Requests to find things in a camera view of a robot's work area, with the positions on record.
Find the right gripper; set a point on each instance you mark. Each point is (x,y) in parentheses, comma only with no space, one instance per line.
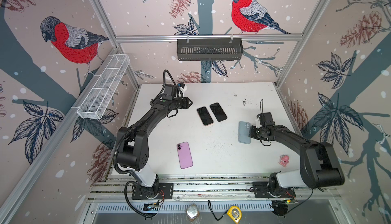
(252,132)

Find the silver round object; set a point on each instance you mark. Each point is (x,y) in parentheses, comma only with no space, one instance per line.
(192,212)

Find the yellow tape measure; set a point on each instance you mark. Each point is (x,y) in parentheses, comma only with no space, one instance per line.
(235,214)

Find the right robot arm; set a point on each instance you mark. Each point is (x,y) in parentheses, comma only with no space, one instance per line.
(318,164)

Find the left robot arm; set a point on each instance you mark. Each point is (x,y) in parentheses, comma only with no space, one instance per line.
(131,150)

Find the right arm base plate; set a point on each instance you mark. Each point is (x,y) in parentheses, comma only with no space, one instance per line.
(272,190)

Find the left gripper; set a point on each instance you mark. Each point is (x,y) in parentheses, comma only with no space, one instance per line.
(186,105)

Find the black screen phone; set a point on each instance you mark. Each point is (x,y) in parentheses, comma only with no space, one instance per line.
(204,116)

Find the purple phone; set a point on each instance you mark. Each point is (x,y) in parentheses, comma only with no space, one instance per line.
(184,155)

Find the pink toy figure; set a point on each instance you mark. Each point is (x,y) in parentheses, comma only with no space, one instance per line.
(284,160)

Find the grey blue phone case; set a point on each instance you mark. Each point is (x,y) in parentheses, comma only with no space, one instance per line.
(244,132)

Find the white mesh tray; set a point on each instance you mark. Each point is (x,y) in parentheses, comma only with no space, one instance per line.
(99,97)

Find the black wire basket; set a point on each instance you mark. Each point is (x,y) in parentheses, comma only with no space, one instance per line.
(222,49)

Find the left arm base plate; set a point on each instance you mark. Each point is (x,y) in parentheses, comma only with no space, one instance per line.
(166,191)

